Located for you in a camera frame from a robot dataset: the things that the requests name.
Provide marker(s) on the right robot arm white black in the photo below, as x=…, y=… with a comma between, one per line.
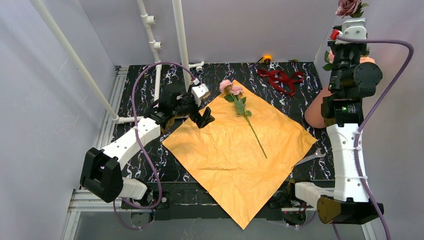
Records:
x=350, y=202

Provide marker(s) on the orange wrapping paper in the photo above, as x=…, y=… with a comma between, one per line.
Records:
x=241, y=162

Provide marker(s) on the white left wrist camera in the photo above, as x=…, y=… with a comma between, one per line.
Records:
x=199, y=91

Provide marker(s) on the dark red ribbon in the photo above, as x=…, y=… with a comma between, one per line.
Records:
x=277, y=78

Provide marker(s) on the white PVC pipe frame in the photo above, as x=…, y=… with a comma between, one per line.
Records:
x=147, y=21

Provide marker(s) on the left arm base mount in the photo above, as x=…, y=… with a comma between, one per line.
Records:
x=149, y=203

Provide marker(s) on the pink cylindrical vase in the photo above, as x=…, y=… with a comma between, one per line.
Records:
x=313, y=114

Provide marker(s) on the yellow round button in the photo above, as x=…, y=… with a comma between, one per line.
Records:
x=265, y=59

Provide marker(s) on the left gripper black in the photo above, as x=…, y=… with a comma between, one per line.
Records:
x=194, y=108

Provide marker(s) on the silver wrench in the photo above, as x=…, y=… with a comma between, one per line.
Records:
x=317, y=154

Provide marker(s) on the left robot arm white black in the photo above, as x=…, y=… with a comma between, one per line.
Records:
x=102, y=168

